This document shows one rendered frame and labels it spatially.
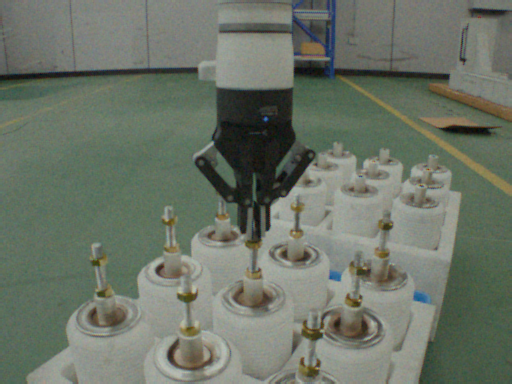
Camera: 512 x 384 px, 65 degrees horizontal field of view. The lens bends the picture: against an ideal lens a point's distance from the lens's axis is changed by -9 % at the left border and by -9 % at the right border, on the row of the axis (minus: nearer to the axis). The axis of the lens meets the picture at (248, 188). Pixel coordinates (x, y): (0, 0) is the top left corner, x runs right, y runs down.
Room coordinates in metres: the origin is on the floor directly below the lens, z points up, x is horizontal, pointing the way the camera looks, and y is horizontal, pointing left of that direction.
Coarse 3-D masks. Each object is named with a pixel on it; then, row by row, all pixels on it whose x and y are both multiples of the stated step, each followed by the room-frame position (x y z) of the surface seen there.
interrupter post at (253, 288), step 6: (246, 282) 0.42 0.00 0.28; (252, 282) 0.42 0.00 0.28; (258, 282) 0.42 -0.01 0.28; (246, 288) 0.42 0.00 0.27; (252, 288) 0.42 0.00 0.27; (258, 288) 0.42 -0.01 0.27; (246, 294) 0.42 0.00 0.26; (252, 294) 0.42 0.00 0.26; (258, 294) 0.42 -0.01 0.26; (246, 300) 0.42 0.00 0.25; (252, 300) 0.42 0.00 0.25; (258, 300) 0.42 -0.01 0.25
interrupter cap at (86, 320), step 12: (120, 300) 0.41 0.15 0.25; (132, 300) 0.41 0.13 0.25; (84, 312) 0.39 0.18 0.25; (96, 312) 0.39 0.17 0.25; (120, 312) 0.39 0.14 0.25; (132, 312) 0.39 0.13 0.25; (84, 324) 0.37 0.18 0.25; (96, 324) 0.37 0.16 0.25; (108, 324) 0.37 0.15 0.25; (120, 324) 0.37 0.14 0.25; (132, 324) 0.37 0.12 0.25; (96, 336) 0.35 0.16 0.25; (108, 336) 0.35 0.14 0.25
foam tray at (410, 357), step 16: (336, 288) 0.56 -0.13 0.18; (336, 304) 0.51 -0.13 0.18; (416, 304) 0.51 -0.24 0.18; (416, 320) 0.47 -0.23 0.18; (432, 320) 0.47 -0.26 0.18; (416, 336) 0.44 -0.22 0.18; (64, 352) 0.40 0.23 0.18; (400, 352) 0.41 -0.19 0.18; (416, 352) 0.40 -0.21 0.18; (48, 368) 0.37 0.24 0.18; (64, 368) 0.38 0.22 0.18; (288, 368) 0.39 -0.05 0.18; (400, 368) 0.38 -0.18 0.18; (416, 368) 0.38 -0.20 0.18
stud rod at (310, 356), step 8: (312, 312) 0.27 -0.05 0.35; (320, 312) 0.27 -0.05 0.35; (312, 320) 0.27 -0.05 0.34; (320, 320) 0.27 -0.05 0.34; (312, 328) 0.27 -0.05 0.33; (312, 344) 0.26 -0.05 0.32; (312, 352) 0.26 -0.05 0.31; (304, 360) 0.27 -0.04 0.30; (312, 360) 0.26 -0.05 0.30; (304, 376) 0.27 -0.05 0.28
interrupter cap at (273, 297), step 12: (228, 288) 0.44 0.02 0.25; (240, 288) 0.45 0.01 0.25; (264, 288) 0.45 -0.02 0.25; (276, 288) 0.45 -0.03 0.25; (228, 300) 0.42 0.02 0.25; (240, 300) 0.42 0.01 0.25; (264, 300) 0.42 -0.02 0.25; (276, 300) 0.42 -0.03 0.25; (240, 312) 0.39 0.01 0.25; (252, 312) 0.39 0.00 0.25; (264, 312) 0.39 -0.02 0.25
